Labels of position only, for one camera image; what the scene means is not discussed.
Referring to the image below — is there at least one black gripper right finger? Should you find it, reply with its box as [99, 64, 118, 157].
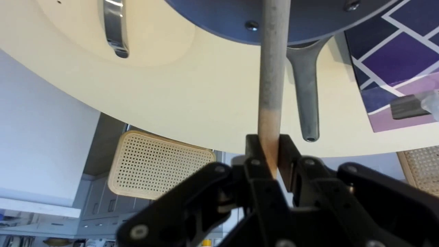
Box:
[279, 134, 301, 183]

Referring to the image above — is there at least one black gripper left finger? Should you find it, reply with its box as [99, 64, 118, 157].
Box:
[244, 134, 270, 179]

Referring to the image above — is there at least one red silicone spatula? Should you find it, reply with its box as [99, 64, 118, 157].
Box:
[258, 0, 291, 178]

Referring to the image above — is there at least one white pot lid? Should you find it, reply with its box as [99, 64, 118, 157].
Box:
[36, 0, 195, 67]

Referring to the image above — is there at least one purple tissue box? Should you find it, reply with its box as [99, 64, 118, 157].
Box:
[344, 0, 439, 131]

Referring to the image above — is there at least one beige upholstered chair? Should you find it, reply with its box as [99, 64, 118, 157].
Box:
[107, 130, 217, 200]

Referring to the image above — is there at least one woven cane chair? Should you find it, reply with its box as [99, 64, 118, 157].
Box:
[398, 145, 439, 196]

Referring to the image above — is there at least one white kitchen island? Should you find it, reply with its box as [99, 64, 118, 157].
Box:
[0, 51, 99, 217]

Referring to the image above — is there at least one white pot with handle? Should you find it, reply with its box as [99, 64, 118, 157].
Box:
[165, 0, 397, 141]

